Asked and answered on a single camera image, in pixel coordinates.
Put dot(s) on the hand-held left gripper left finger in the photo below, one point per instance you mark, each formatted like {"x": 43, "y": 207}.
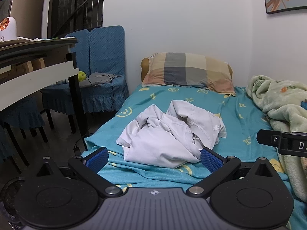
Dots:
{"x": 97, "y": 159}

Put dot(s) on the white-edged table with black leg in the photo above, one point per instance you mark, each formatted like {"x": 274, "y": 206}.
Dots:
{"x": 36, "y": 76}

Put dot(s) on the light grey shirt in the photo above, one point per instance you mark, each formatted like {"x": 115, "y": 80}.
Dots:
{"x": 168, "y": 136}

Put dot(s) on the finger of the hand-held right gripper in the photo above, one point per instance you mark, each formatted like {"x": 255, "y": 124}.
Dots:
{"x": 265, "y": 137}

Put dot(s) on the barred dark window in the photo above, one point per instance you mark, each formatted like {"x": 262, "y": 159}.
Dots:
{"x": 79, "y": 4}

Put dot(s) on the brown pillow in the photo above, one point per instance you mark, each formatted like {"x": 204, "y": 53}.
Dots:
{"x": 144, "y": 64}

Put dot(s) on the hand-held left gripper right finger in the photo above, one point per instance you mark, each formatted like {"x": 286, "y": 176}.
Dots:
{"x": 212, "y": 159}

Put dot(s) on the golden refrigerator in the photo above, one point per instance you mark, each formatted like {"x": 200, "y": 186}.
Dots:
{"x": 27, "y": 14}

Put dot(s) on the teal patterned bed sheet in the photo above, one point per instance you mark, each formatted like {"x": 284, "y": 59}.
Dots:
{"x": 168, "y": 93}

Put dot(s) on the plaid pillow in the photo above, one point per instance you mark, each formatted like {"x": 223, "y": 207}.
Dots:
{"x": 187, "y": 69}

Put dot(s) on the grey cloth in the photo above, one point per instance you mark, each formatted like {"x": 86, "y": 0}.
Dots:
{"x": 100, "y": 78}

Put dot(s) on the papers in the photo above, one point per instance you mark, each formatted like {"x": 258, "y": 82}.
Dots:
{"x": 31, "y": 39}

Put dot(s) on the pale green printed blanket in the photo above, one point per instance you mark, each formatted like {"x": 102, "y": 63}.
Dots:
{"x": 280, "y": 100}

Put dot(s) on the white space heater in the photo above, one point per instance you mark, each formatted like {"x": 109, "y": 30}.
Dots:
{"x": 8, "y": 28}

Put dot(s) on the green ball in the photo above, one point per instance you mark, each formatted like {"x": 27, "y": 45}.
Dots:
{"x": 81, "y": 76}

